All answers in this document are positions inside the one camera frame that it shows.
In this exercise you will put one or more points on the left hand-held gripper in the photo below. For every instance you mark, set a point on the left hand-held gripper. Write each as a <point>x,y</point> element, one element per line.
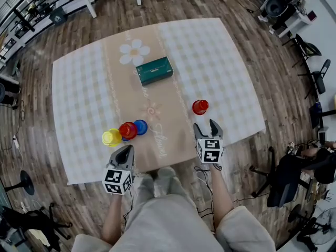
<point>116,181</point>

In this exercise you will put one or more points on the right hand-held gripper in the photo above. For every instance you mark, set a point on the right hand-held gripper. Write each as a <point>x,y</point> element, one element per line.
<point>210,151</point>

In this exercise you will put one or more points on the yellow paper cup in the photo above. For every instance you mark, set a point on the yellow paper cup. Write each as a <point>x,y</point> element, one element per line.
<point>118,142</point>
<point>108,138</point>

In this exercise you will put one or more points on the blue paper cup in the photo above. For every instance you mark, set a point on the blue paper cup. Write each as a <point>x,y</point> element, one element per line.
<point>143,127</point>
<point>125,139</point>

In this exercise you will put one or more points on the red paper cup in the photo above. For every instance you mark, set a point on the red paper cup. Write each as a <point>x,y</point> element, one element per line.
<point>200,107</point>
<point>128,130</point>

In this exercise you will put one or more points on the person's left forearm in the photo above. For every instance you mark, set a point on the person's left forearm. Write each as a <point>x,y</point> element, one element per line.
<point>113,219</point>

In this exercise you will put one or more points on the person's right forearm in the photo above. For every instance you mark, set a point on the person's right forearm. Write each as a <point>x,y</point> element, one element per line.
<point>221,193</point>

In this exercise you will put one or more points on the person's grey trousers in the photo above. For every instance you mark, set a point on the person's grey trousers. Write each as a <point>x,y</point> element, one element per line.
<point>168,185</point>

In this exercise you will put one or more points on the checkered flower tablecloth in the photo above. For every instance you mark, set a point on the checkered flower tablecloth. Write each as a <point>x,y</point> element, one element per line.
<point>84,101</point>

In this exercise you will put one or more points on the person's beige shirt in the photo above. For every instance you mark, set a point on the person's beige shirt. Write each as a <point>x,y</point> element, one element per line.
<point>162,227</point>

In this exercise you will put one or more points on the green cardboard box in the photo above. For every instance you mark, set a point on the green cardboard box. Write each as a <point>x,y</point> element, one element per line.
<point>155,71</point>

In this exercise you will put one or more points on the black office chair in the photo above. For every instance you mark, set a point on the black office chair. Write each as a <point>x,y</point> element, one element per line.
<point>286,177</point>
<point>29,219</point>

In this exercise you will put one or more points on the black round-base stand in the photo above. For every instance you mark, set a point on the black round-base stand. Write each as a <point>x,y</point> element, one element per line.
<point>27,182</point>

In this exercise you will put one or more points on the white power strip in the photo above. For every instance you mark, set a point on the white power strip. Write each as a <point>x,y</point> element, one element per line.
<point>16,142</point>

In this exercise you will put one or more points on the black folding chair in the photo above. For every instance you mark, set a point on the black folding chair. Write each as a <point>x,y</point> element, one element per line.
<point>311,50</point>
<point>319,81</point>

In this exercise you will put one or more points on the small white desk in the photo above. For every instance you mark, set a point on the small white desk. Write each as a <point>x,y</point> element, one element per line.
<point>296,22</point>

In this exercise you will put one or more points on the black floor fan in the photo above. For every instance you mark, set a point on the black floor fan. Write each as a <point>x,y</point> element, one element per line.
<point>324,227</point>

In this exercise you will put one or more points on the grey waste bin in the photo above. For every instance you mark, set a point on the grey waste bin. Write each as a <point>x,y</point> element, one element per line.
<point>58,16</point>

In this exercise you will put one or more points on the dark red box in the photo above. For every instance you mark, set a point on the dark red box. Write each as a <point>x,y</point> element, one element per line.
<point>312,15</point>

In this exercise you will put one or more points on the square wooden table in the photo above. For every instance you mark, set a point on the square wooden table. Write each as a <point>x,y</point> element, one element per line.
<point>89,1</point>

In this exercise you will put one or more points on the black metal railing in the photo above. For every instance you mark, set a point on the black metal railing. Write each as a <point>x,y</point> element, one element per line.
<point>25,22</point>

